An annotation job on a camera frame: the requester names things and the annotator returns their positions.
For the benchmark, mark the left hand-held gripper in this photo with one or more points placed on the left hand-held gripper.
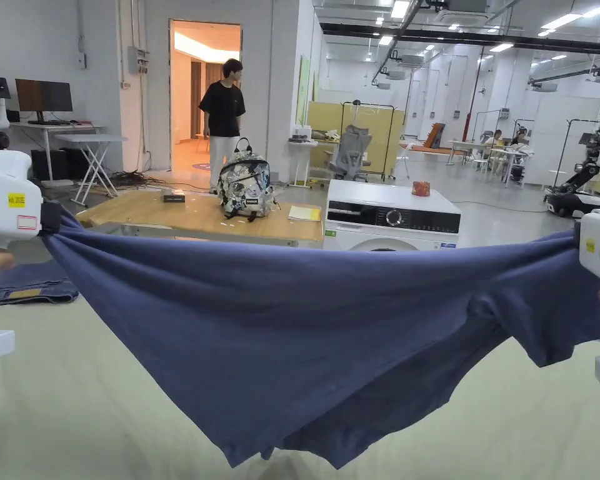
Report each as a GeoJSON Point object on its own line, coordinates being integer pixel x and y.
{"type": "Point", "coordinates": [5, 200]}

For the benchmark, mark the dark blue shirt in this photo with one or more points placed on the dark blue shirt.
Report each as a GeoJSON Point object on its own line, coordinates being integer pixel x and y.
{"type": "Point", "coordinates": [280, 325]}

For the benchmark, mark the white wheeled robot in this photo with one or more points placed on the white wheeled robot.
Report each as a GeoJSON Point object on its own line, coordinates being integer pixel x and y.
{"type": "Point", "coordinates": [580, 185]}

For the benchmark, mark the folded blue jeans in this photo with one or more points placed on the folded blue jeans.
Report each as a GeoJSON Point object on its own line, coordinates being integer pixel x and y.
{"type": "Point", "coordinates": [35, 287]}

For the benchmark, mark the white desk with monitor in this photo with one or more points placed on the white desk with monitor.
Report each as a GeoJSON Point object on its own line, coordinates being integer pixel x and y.
{"type": "Point", "coordinates": [42, 100]}

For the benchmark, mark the group of people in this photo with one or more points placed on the group of people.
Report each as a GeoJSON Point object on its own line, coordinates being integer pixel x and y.
{"type": "Point", "coordinates": [505, 147]}

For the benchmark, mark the bed with pale green sheet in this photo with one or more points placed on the bed with pale green sheet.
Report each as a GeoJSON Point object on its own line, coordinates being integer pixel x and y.
{"type": "Point", "coordinates": [55, 400]}

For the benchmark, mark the white washing machine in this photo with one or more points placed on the white washing machine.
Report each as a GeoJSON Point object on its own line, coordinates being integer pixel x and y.
{"type": "Point", "coordinates": [380, 217]}

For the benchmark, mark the black clothes rack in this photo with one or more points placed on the black clothes rack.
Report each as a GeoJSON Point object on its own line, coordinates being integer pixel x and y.
{"type": "Point", "coordinates": [375, 107]}

